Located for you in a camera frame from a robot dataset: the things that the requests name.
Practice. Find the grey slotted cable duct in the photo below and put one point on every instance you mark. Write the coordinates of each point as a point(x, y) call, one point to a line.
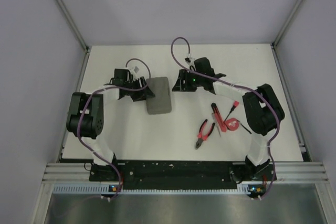
point(105, 189)

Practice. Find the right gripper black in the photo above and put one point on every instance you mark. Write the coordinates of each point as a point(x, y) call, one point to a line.
point(180, 86)

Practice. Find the aluminium front frame rail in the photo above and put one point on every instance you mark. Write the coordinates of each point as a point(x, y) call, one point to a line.
point(286, 172)

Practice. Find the right aluminium corner post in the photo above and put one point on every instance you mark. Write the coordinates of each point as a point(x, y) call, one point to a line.
point(289, 20)

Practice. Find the aluminium corner post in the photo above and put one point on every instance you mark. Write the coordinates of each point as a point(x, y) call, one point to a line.
point(72, 25)
point(289, 20)

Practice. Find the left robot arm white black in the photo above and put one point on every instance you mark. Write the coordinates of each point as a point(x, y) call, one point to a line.
point(86, 113)

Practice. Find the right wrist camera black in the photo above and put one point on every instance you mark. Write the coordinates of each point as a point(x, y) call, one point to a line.
point(203, 65)

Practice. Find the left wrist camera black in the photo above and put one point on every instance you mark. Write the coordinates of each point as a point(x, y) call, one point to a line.
point(122, 75)

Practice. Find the grey plastic tool case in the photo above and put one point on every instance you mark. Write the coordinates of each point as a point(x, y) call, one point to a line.
point(161, 102)

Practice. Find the red utility knife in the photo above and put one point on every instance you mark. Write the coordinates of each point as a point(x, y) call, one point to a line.
point(219, 117)

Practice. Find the red tape measure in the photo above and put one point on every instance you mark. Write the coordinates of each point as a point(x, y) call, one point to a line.
point(232, 124)

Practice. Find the left aluminium corner post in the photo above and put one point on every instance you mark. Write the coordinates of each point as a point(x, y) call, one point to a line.
point(72, 25)

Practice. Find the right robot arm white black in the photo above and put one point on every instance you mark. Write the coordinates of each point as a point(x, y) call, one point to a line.
point(262, 109)

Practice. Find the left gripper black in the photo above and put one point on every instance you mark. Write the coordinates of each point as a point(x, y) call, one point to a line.
point(143, 94)

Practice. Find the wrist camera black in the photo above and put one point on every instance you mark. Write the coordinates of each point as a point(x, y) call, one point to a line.
point(122, 75)
point(203, 65)

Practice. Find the red black pliers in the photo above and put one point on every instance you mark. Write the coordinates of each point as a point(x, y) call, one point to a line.
point(202, 137)

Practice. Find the clear test screwdriver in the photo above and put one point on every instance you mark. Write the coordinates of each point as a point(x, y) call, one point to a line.
point(216, 123)

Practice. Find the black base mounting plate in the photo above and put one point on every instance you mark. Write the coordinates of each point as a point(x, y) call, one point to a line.
point(181, 175)

